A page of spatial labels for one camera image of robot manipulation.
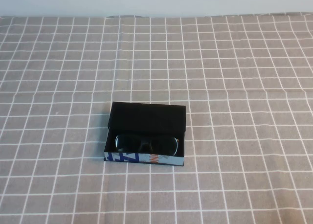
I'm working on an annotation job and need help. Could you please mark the black printed glasses case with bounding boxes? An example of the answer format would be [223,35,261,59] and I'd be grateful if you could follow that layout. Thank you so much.
[104,101,188,166]

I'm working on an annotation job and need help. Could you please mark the black framed glasses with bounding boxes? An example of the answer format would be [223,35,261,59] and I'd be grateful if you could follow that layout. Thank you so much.
[114,134,181,157]

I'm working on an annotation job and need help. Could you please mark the grey white checked tablecloth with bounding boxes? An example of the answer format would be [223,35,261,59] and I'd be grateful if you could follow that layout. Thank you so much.
[0,12,313,224]

